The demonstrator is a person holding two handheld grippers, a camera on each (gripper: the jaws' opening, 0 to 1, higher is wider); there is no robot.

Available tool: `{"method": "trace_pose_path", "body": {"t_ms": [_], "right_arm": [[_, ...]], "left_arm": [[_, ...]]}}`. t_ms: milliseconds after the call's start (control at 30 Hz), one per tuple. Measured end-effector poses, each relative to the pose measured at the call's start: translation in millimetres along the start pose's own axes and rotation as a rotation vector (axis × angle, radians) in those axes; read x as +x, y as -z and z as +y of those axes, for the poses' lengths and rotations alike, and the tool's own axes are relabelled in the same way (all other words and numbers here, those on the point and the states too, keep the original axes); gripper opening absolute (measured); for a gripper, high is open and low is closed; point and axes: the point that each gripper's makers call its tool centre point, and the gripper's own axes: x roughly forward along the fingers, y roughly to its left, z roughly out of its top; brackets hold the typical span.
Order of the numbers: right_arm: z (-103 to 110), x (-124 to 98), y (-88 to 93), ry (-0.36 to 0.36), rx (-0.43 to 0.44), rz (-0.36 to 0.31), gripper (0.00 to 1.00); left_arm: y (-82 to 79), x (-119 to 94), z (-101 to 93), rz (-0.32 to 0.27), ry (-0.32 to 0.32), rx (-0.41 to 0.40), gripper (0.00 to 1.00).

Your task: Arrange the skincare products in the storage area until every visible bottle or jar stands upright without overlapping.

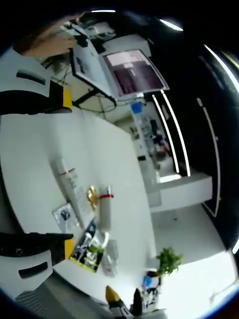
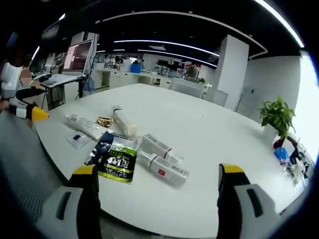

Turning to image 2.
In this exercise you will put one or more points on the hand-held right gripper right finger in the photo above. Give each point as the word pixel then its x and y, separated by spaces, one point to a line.
pixel 239 214

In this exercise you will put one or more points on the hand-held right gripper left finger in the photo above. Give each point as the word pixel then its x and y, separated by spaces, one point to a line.
pixel 74 214

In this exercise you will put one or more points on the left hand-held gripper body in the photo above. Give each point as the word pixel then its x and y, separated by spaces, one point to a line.
pixel 10 79

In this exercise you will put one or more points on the white skincare tube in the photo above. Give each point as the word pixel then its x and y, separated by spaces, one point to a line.
pixel 84 125

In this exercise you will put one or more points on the clear sachet with blue sample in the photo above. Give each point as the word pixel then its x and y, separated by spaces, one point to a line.
pixel 78 140

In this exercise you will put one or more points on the green and black skincare pouch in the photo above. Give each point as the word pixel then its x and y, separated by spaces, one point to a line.
pixel 119 164

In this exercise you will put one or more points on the gold foil skincare packet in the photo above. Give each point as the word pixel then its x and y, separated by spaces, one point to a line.
pixel 104 121

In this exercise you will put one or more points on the dark blue skincare pouch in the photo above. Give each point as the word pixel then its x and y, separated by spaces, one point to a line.
pixel 101 149

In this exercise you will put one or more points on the white bottle with wooden cap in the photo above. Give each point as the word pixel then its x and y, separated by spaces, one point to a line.
pixel 122 119

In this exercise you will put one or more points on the white bottle with red label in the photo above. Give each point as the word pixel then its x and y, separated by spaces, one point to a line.
pixel 164 170

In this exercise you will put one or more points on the white bottle with clear cap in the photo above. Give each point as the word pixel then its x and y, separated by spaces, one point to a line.
pixel 157 145

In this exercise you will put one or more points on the white standing desk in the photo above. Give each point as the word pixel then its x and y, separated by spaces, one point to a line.
pixel 61 79

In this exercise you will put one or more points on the blue water jug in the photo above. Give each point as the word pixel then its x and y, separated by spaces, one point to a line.
pixel 89 85

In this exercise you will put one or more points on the large display screen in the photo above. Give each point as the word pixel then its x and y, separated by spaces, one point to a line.
pixel 78 56

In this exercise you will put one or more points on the blue packet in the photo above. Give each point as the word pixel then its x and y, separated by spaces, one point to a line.
pixel 281 154

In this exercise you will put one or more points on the green potted plant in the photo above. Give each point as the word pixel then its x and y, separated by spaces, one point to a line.
pixel 279 117

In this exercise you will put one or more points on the blue bin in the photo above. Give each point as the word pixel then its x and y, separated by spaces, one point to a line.
pixel 135 67

